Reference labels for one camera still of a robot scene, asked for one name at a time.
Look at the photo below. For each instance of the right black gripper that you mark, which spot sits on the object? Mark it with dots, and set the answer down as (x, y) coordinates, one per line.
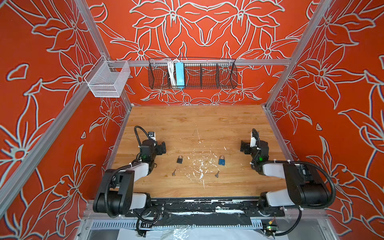
(244, 147)

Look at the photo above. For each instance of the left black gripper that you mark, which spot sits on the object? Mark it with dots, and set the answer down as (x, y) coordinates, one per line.
(162, 147)

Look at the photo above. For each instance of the black padlock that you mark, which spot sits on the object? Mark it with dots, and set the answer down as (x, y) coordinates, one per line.
(180, 160)

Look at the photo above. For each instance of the blue padlock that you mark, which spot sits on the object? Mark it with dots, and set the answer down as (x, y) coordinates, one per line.
(222, 161)

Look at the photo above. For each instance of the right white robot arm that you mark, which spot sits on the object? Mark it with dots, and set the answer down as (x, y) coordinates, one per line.
(307, 185)

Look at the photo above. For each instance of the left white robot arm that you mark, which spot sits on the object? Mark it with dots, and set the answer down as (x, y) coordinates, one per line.
(115, 195)

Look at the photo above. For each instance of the light blue box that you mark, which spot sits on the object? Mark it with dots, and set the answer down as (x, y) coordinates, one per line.
(180, 75)

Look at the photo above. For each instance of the clear plastic bin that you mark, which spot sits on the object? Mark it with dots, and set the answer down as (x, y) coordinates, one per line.
(105, 80)

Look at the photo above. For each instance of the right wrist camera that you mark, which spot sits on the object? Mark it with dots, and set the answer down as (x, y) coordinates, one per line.
(254, 140)

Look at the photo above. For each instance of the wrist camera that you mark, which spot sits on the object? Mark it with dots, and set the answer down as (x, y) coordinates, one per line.
(152, 135)
(254, 140)

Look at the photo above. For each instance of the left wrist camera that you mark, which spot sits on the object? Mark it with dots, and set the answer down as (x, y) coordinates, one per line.
(152, 135)

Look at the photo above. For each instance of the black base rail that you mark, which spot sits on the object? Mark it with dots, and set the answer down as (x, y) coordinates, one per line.
(214, 210)

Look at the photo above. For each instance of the black wire basket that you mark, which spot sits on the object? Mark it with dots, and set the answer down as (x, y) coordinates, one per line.
(200, 73)

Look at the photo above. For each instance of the white cable duct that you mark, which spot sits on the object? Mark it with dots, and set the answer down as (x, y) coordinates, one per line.
(130, 224)

